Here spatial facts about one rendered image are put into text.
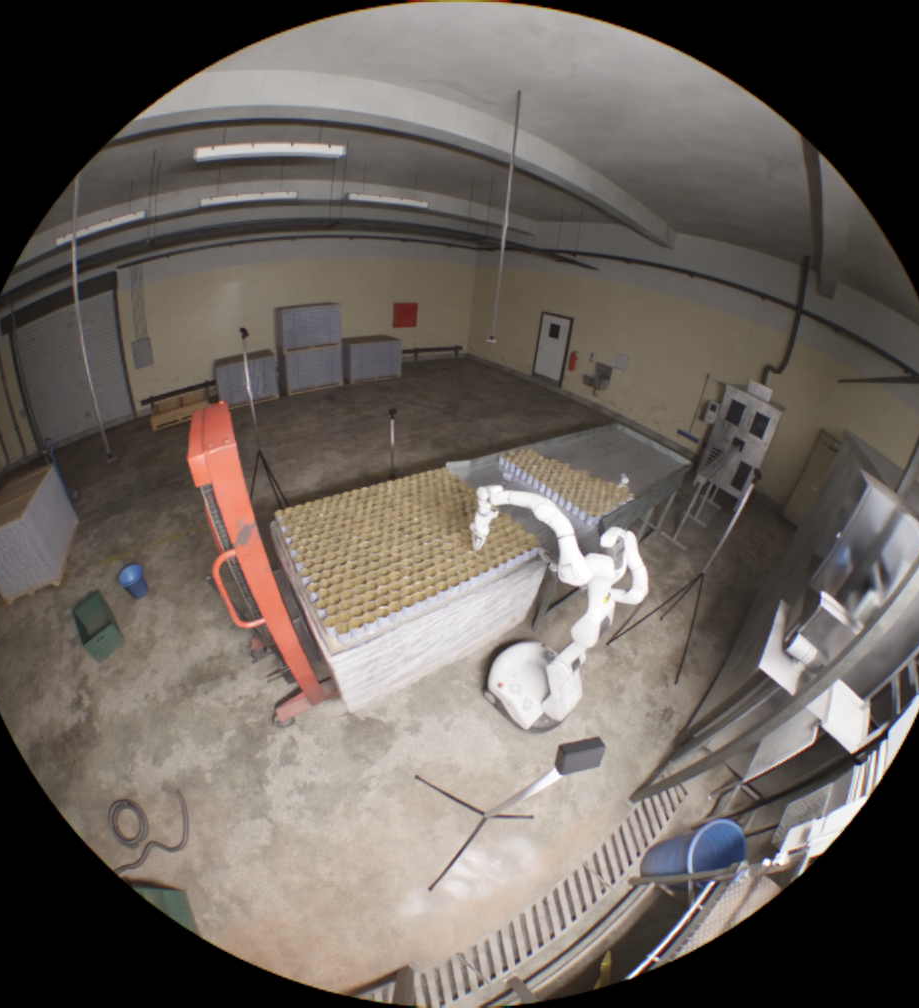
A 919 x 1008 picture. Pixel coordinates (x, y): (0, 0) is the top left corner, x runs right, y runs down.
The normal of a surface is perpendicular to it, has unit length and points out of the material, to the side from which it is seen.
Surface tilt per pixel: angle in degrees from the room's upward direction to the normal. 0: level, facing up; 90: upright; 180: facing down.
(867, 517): 90
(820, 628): 90
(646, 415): 90
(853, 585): 90
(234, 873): 0
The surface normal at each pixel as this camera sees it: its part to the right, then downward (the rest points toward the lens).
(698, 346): -0.80, 0.28
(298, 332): 0.62, 0.48
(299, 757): 0.09, -0.82
